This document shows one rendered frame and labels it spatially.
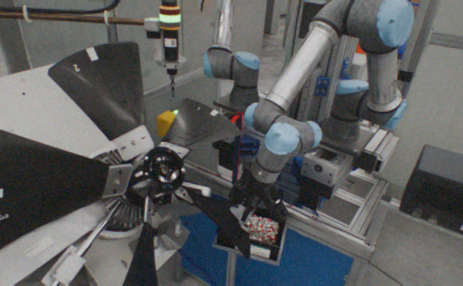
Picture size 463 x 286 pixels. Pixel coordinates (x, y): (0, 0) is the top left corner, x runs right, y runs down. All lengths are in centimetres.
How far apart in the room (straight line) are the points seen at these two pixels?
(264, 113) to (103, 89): 43
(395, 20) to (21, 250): 101
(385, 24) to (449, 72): 150
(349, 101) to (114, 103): 86
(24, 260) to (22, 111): 40
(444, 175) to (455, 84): 151
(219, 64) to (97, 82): 77
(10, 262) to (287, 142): 63
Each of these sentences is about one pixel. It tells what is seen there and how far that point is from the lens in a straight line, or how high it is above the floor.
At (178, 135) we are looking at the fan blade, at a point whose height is 121.
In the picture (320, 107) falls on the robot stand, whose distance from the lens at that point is 163.
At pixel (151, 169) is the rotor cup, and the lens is 81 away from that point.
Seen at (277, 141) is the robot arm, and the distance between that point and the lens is 77.
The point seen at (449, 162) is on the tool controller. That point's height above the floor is 124.
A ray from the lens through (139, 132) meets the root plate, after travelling 87.
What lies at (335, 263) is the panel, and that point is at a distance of 137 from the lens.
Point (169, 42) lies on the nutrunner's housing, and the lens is 78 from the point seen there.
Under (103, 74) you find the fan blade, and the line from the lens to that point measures 90.
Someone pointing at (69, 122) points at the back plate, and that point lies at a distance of 108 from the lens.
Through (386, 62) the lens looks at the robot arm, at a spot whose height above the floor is 143.
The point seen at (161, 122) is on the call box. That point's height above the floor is 105.
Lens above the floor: 170
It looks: 31 degrees down
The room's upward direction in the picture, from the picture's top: 4 degrees clockwise
